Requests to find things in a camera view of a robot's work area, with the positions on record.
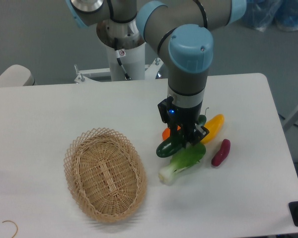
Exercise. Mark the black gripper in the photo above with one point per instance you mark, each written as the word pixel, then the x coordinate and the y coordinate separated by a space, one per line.
pixel 175 117

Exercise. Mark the dark green cucumber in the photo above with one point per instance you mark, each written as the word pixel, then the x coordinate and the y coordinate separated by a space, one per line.
pixel 164 149

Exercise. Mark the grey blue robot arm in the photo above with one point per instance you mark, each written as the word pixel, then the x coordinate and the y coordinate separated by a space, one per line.
pixel 181 37

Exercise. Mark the woven wicker basket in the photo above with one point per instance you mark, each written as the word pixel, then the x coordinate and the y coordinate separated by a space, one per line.
pixel 105 175

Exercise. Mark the orange tangerine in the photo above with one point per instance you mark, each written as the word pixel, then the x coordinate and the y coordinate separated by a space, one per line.
pixel 166 134

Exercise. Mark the green bok choy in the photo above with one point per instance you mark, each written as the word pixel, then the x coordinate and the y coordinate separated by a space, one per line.
pixel 181 161

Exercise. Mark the yellow pepper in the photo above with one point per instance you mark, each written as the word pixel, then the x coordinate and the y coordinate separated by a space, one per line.
pixel 214 126

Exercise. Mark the purple sweet potato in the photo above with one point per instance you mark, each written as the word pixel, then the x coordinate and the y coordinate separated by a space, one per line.
pixel 222 153

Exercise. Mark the blue plastic bag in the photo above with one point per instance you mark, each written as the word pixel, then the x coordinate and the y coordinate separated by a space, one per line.
pixel 260 14

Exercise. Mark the beige chair back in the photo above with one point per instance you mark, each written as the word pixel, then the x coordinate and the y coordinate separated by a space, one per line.
pixel 16 76

